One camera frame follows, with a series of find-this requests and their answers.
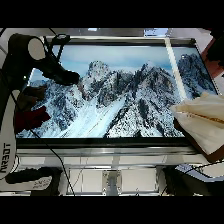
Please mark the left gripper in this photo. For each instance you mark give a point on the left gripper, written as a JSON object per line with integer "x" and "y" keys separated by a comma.
{"x": 66, "y": 77}

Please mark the silver frame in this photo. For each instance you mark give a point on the silver frame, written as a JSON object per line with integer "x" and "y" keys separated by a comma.
{"x": 113, "y": 152}

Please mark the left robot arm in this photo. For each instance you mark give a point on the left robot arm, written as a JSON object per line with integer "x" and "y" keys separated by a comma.
{"x": 16, "y": 66}

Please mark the brown garment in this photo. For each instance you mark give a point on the brown garment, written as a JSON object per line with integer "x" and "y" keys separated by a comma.
{"x": 31, "y": 96}

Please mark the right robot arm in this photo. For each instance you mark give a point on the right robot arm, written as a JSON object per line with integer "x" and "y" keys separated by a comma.
{"x": 186, "y": 181}

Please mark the cream shirt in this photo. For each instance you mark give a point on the cream shirt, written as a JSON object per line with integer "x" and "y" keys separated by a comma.
{"x": 203, "y": 116}

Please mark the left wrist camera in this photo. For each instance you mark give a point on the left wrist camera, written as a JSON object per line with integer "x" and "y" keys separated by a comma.
{"x": 61, "y": 39}

